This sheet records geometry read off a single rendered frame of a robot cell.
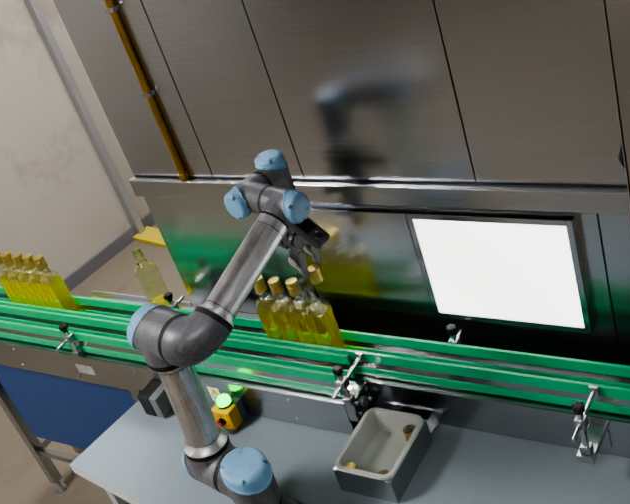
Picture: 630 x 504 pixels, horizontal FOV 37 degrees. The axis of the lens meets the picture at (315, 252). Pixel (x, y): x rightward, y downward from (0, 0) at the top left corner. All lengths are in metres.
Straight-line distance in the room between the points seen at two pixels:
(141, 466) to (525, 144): 1.47
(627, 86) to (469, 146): 0.71
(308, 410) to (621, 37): 1.49
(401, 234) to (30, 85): 3.18
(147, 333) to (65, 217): 3.31
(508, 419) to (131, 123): 1.35
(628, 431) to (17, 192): 3.71
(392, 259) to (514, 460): 0.60
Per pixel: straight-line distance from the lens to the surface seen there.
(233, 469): 2.31
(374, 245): 2.49
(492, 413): 2.46
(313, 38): 2.27
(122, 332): 3.12
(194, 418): 2.30
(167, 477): 2.78
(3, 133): 5.17
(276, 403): 2.71
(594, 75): 2.03
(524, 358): 2.42
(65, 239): 5.44
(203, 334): 2.06
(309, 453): 2.64
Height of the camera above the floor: 2.54
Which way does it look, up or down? 31 degrees down
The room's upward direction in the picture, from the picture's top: 20 degrees counter-clockwise
